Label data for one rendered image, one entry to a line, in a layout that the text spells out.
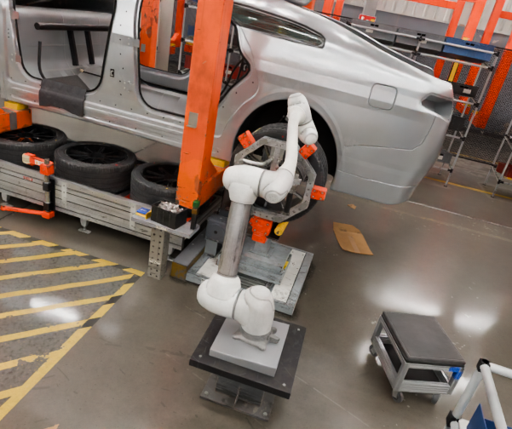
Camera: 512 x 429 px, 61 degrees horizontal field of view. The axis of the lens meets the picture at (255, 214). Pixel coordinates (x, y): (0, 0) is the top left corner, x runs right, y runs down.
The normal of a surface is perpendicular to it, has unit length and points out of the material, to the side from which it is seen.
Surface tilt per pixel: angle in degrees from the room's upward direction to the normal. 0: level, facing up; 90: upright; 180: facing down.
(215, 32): 90
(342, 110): 90
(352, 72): 81
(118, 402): 0
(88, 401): 0
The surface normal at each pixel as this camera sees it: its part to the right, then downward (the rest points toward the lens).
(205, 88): -0.29, 0.36
